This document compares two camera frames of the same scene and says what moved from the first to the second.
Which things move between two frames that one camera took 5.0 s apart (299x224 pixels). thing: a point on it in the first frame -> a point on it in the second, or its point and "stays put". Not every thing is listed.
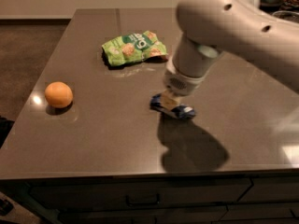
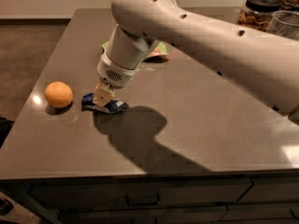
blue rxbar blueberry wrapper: x=181 y=111 -> x=111 y=106
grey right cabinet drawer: x=272 y=189 stays put
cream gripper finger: x=169 y=99 -> x=103 y=94
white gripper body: x=181 y=85 -> x=114 y=75
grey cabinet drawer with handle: x=128 y=193 stays put
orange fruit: x=58 y=94 stays put
